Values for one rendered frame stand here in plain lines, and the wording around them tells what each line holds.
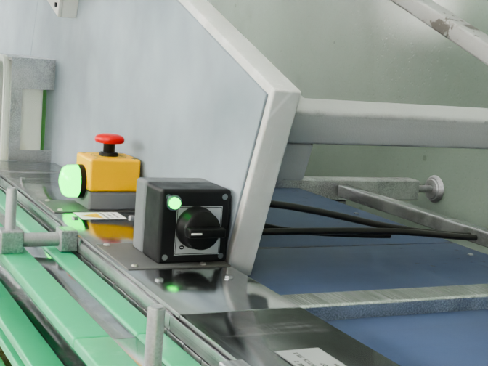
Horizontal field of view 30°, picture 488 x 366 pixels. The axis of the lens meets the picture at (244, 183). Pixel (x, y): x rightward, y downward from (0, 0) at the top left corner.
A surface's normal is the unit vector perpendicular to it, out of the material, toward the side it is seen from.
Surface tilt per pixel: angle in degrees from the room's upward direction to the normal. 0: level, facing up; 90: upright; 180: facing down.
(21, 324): 90
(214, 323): 90
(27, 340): 90
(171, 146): 0
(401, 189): 90
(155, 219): 0
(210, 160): 0
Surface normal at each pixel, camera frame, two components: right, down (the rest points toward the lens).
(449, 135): 0.38, 0.50
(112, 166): 0.44, 0.17
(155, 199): -0.90, 0.00
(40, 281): 0.08, -0.99
